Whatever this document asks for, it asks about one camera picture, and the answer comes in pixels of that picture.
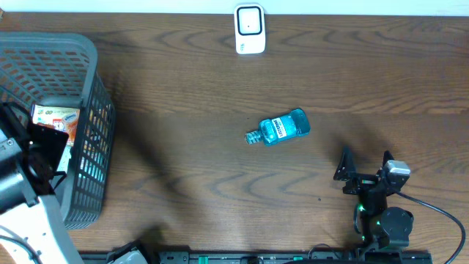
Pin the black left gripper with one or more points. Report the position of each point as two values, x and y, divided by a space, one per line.
44 136

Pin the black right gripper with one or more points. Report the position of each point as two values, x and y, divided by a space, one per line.
362 181

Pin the cream wet wipes pack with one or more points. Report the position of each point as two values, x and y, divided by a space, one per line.
61 125

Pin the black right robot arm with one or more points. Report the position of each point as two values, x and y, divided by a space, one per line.
378 224

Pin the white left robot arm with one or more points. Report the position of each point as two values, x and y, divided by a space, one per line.
32 228

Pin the white barcode scanner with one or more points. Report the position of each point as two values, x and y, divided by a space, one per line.
249 25

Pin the grey plastic basket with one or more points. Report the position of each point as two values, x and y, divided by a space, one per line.
59 69

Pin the blue mouthwash bottle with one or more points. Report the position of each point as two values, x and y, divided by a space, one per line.
279 129

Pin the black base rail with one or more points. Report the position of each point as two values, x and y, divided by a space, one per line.
137 252

